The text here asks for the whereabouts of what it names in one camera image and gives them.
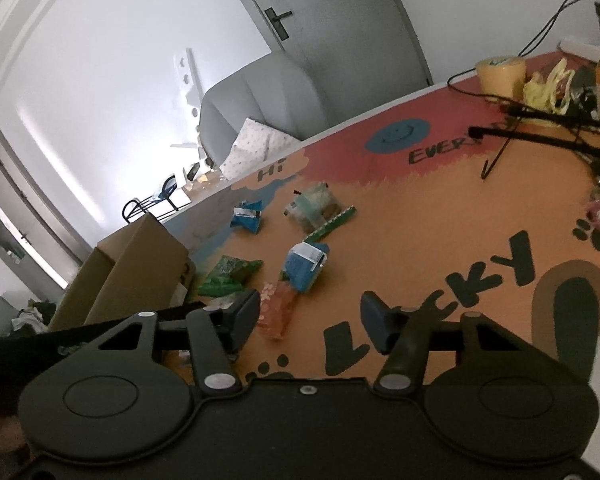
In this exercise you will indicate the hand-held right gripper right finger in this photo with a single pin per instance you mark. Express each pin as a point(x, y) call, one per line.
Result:
point(375, 320)

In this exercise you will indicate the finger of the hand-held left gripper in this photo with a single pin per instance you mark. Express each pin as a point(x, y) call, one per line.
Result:
point(180, 312)

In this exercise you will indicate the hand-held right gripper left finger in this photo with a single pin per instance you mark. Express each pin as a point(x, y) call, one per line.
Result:
point(245, 315)

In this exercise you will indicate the pale snack packet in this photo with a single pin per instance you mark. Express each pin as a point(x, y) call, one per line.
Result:
point(222, 303)

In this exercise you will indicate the orange snack packet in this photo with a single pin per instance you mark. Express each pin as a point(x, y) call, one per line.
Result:
point(276, 310)

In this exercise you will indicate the green snack packet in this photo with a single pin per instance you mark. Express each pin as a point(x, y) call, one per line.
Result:
point(227, 275)

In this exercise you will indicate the brown cardboard box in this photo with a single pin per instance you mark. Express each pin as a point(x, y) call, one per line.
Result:
point(130, 270)

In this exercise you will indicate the blue snack packet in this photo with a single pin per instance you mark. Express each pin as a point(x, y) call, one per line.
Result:
point(246, 217)
point(305, 265)

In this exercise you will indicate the clear teal-label snack packet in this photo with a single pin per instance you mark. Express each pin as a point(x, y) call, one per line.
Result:
point(312, 205)

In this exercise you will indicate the pile of clothes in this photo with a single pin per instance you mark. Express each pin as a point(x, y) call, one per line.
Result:
point(27, 316)

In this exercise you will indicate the colourful printed table mat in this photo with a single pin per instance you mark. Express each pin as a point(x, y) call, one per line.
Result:
point(430, 240)

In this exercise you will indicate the black shoe rack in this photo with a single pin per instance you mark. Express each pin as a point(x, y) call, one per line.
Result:
point(147, 205)

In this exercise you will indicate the open white door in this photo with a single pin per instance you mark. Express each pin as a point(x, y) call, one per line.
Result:
point(25, 210)

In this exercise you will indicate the white dotted pillow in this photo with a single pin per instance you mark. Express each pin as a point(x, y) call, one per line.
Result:
point(257, 150)

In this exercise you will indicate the grey armchair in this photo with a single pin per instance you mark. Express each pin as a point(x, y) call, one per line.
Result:
point(265, 95)

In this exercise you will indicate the white perforated board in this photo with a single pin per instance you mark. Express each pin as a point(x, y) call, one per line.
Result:
point(190, 80)

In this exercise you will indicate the black folded tripod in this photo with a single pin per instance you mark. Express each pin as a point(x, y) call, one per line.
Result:
point(545, 130)

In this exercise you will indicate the yellow tape roll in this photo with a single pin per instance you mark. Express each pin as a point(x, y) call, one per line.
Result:
point(500, 74)

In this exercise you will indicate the yellow plastic bag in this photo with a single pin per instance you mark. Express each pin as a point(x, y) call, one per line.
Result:
point(547, 87)

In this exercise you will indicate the grey door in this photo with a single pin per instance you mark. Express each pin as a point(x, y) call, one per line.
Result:
point(340, 15)

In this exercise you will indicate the white power strip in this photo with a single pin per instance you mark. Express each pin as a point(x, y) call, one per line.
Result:
point(580, 47)

